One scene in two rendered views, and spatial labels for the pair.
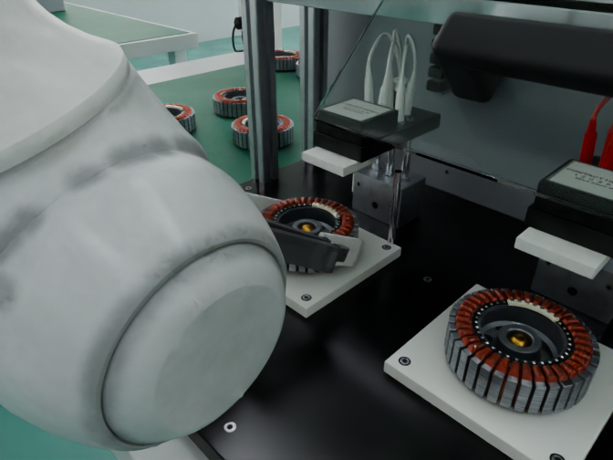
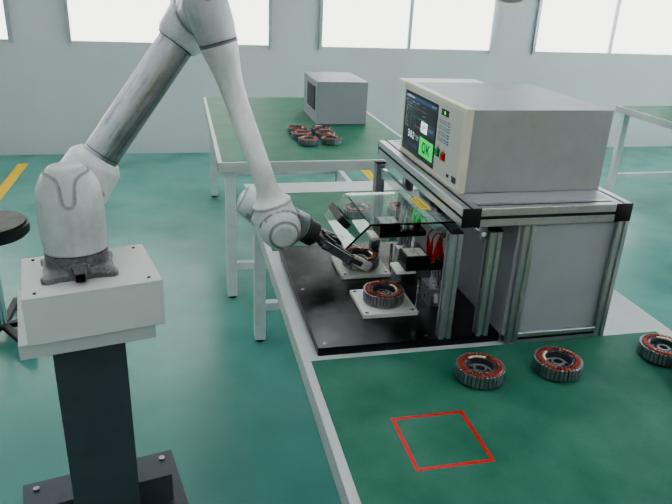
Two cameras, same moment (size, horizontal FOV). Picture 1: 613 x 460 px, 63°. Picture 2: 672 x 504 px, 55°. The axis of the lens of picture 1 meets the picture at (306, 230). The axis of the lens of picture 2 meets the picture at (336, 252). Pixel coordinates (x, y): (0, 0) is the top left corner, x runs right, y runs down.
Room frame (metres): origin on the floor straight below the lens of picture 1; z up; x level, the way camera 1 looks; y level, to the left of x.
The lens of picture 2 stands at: (-1.13, -0.86, 1.58)
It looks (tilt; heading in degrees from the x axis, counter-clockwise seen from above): 23 degrees down; 31
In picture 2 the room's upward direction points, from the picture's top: 3 degrees clockwise
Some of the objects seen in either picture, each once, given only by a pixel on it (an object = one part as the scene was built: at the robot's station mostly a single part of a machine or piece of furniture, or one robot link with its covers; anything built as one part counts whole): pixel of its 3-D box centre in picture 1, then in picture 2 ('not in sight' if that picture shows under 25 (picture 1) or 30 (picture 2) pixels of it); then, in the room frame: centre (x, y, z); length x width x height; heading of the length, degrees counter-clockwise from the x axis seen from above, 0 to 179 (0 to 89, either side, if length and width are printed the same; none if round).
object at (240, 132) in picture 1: (263, 130); not in sight; (0.87, 0.08, 0.77); 0.11 x 0.11 x 0.04
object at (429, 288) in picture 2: (584, 273); (433, 291); (0.40, -0.27, 0.80); 0.08 x 0.05 x 0.06; 45
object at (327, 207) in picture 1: (306, 232); (360, 258); (0.47, 0.00, 0.80); 0.11 x 0.11 x 0.04
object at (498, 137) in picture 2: not in sight; (496, 131); (0.60, -0.32, 1.22); 0.44 x 0.39 x 0.20; 45
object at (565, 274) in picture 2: not in sight; (563, 281); (0.43, -0.60, 0.91); 0.28 x 0.03 x 0.32; 135
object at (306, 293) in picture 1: (306, 251); (360, 266); (0.47, 0.00, 0.78); 0.15 x 0.15 x 0.01; 45
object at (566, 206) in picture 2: not in sight; (487, 175); (0.61, -0.31, 1.09); 0.68 x 0.44 x 0.05; 45
